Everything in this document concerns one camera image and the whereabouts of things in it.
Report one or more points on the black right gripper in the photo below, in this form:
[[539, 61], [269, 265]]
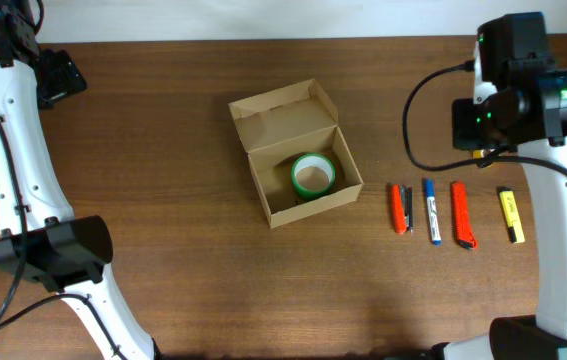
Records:
[[461, 136]]

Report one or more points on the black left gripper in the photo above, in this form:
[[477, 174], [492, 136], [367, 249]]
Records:
[[66, 75]]

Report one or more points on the yellow highlighter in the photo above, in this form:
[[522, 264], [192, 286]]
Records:
[[511, 215]]

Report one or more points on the orange black stapler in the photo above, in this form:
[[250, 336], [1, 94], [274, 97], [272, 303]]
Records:
[[401, 207]]

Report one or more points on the orange utility knife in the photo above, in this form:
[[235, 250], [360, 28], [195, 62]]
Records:
[[462, 226]]

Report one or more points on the green tape roll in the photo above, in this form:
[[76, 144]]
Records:
[[312, 176]]

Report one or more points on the brown cardboard box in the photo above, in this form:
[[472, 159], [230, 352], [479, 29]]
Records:
[[275, 129]]

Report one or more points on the small yellow tape roll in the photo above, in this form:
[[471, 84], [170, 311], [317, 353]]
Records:
[[481, 154]]

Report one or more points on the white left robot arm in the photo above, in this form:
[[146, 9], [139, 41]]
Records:
[[51, 254]]

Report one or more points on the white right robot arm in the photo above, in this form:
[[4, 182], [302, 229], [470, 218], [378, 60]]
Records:
[[519, 114]]

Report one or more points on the blue white marker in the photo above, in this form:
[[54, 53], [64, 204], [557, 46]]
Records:
[[435, 234]]

